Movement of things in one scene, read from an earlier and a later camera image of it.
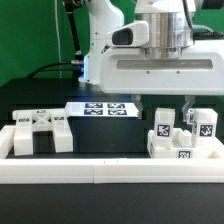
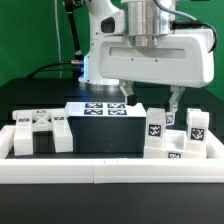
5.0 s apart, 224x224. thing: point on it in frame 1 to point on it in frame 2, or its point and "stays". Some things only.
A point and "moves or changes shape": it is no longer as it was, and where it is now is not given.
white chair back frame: (29, 120) stays
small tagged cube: (204, 126) moves or changes shape
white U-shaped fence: (106, 170) stays
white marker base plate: (100, 109) stays
